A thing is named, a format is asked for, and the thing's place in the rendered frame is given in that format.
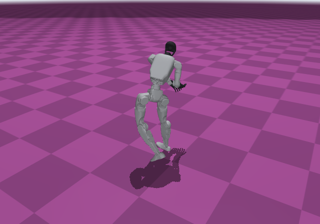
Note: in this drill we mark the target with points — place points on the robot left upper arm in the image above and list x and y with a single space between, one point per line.
151 58

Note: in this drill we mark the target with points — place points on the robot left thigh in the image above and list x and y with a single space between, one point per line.
140 108

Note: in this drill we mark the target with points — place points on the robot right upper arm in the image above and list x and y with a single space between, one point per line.
177 74

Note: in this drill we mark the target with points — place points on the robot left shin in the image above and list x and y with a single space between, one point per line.
148 138

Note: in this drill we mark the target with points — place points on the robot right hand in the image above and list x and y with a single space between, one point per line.
182 86

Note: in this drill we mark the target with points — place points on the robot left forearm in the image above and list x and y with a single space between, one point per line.
169 81

